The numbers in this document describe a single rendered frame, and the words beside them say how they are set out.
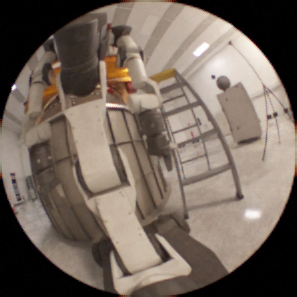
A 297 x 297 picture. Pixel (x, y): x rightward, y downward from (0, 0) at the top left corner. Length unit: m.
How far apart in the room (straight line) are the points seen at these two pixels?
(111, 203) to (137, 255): 0.19
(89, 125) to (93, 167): 0.13
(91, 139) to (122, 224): 0.27
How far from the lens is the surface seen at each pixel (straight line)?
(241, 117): 3.00
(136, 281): 0.31
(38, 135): 0.40
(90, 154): 0.31
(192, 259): 0.49
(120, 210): 0.33
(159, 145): 0.33
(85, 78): 0.35
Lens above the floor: 0.61
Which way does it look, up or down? 3 degrees up
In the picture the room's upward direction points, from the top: 19 degrees counter-clockwise
